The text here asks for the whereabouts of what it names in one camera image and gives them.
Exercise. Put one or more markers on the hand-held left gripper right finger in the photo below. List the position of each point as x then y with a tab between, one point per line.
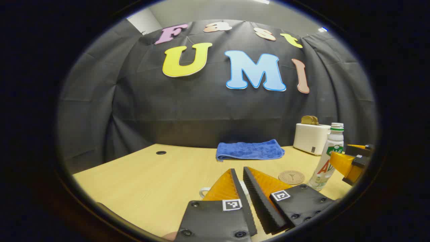
262	201

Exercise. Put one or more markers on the white green-label water bottle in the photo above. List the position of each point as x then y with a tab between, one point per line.
322	174

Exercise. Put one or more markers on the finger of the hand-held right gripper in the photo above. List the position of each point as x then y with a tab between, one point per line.
361	149
342	164

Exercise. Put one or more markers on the blue towel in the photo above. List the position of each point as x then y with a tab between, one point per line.
248	150

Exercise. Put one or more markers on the brown toast slice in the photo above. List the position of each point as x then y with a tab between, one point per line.
306	120
316	121

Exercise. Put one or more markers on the round wooden coaster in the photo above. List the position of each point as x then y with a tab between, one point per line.
291	177

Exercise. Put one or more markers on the ceiling light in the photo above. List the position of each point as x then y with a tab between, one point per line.
262	1

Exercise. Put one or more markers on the white toaster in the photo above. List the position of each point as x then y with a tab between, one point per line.
309	138

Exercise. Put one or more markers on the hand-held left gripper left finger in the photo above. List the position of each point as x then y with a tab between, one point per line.
247	211

